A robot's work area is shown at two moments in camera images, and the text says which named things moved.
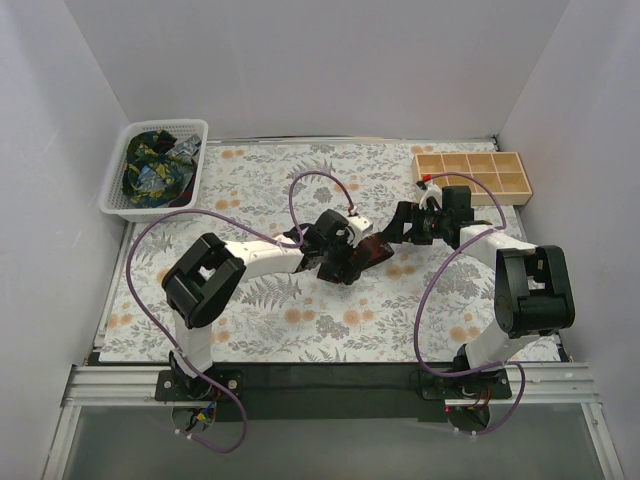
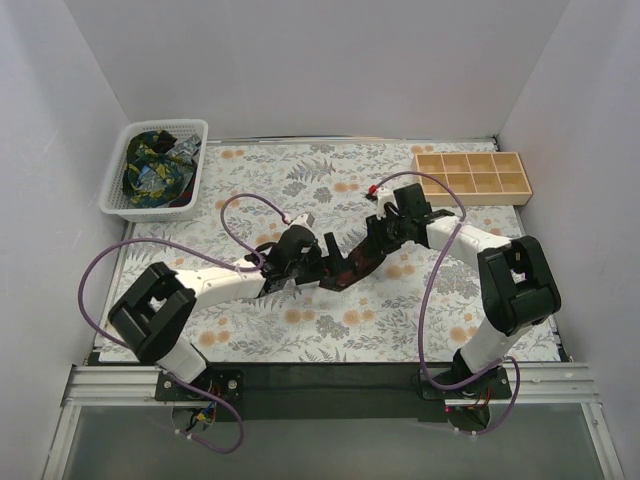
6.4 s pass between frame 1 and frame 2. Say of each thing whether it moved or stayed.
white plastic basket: stayed
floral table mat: stayed
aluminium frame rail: stayed
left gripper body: moved
